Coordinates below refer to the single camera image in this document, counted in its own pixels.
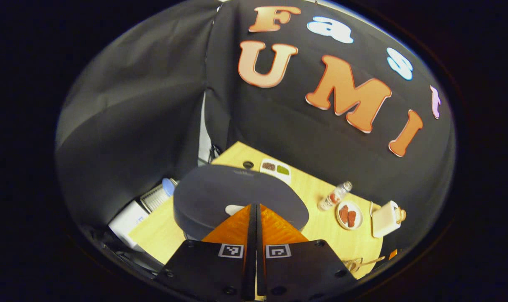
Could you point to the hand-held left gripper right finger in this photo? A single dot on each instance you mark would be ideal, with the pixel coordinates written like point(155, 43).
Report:
point(260, 268)

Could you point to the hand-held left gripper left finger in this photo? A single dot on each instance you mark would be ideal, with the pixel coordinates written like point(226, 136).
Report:
point(250, 268)

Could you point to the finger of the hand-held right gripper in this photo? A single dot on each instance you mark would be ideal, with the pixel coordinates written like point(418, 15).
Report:
point(394, 254)

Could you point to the dark grey rice cooker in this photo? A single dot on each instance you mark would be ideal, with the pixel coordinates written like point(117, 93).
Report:
point(220, 188)

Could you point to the white toaster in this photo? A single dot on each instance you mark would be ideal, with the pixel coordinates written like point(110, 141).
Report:
point(384, 219)

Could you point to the toast slice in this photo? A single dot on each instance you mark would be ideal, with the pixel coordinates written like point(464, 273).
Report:
point(402, 215)

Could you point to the white round plate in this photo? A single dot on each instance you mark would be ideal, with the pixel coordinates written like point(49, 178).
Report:
point(359, 214)

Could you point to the fried meat piece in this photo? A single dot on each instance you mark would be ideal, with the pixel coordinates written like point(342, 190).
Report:
point(352, 219)
point(343, 213)

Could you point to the clear plastic drink bottle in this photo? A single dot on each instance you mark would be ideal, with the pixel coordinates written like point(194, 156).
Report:
point(334, 196)

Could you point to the white divided bean dish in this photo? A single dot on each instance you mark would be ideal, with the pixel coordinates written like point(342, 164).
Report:
point(276, 170)

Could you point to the black round table grommet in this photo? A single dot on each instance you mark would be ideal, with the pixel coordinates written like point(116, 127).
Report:
point(248, 164)

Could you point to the pale blue round lid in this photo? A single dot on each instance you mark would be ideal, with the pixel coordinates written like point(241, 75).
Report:
point(169, 186)

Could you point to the white grille panel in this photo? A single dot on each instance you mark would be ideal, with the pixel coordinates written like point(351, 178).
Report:
point(155, 198)

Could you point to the black tripod stand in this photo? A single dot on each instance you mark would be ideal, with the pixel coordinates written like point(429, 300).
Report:
point(214, 153)

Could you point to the white box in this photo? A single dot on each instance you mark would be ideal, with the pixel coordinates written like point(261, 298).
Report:
point(128, 220)

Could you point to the black backdrop cloth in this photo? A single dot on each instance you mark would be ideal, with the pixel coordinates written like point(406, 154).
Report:
point(153, 105)

